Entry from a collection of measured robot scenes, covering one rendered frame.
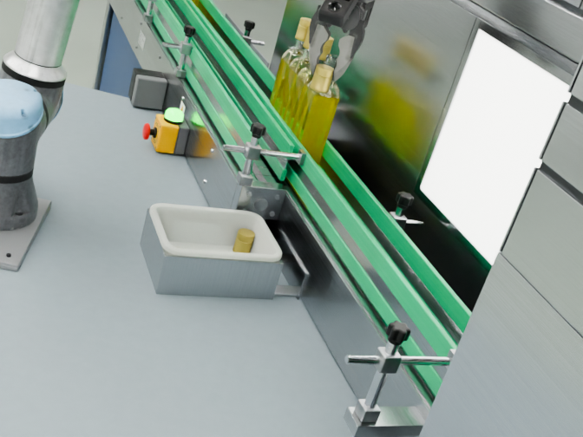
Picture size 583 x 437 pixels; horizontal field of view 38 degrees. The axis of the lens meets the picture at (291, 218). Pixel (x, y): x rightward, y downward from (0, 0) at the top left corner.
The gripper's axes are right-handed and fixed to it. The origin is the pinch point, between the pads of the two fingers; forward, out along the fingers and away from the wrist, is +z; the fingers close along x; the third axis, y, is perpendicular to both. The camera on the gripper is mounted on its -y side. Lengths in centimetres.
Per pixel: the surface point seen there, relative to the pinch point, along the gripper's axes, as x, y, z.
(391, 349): -32, -53, 16
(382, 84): -7.2, 20.8, 4.3
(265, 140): 12.0, 15.7, 23.1
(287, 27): 32, 72, 13
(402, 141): -16.4, 9.6, 10.4
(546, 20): -33.8, -10.0, -22.6
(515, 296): -42, -76, -8
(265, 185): 5.0, 0.1, 25.9
